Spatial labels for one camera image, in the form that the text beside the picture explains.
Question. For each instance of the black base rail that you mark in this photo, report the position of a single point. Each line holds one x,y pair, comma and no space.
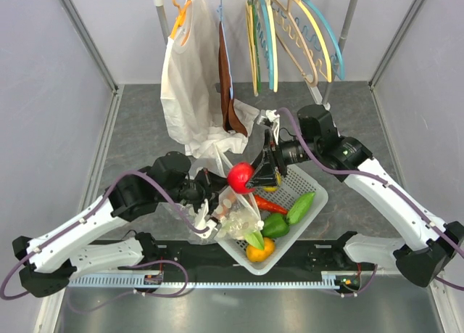
305,260

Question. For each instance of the yellow lemon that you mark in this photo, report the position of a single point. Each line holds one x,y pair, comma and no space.
276,186

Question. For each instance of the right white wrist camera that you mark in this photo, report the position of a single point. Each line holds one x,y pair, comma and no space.
270,119

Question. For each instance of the blue wire hanger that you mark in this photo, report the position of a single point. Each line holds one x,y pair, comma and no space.
220,11

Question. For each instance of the orange carrot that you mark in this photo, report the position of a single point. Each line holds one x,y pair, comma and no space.
266,205

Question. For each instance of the light green cucumber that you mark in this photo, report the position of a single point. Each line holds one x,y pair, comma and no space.
300,208

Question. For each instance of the white slotted cable duct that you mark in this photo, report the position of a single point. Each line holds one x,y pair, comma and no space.
140,280

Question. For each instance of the red apple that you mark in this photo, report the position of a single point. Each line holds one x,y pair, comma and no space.
238,177

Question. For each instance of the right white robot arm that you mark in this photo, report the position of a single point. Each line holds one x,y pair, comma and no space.
426,244

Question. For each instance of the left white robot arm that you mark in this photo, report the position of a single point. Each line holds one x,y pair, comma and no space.
47,264

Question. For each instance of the white plastic basket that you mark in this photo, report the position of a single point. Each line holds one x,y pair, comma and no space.
295,184

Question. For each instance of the green hanger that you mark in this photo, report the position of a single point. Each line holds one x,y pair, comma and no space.
256,53

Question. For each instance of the clear dotted zip top bag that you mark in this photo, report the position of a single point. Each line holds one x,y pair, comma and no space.
237,214

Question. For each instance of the brown cloth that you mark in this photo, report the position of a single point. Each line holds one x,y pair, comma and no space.
231,120

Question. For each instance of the light blue hanger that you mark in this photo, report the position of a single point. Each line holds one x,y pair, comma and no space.
264,33

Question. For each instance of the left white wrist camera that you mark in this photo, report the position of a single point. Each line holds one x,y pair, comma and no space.
206,220

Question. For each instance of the green bell pepper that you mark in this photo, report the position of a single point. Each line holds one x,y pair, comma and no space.
275,226

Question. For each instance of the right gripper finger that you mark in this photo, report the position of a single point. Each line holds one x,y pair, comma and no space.
264,177
259,162

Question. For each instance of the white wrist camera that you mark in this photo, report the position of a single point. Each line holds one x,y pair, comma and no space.
206,220
270,119

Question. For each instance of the teal plastic hanger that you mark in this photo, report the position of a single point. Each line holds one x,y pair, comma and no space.
321,40

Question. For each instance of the cream hanger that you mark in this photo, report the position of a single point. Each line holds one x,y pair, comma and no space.
251,48

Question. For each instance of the orange hanger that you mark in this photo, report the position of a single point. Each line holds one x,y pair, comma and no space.
181,18

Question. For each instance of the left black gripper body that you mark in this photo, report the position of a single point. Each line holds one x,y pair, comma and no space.
201,183

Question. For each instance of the white t-shirt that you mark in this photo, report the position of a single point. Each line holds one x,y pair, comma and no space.
190,100

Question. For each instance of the orange tangerine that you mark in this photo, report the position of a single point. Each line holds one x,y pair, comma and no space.
255,255

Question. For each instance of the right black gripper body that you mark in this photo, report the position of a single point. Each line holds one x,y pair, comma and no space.
276,154

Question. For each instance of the yellow plastic hanger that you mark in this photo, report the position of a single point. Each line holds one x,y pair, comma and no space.
305,25

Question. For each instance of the white cauliflower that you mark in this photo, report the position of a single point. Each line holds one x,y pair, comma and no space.
256,240

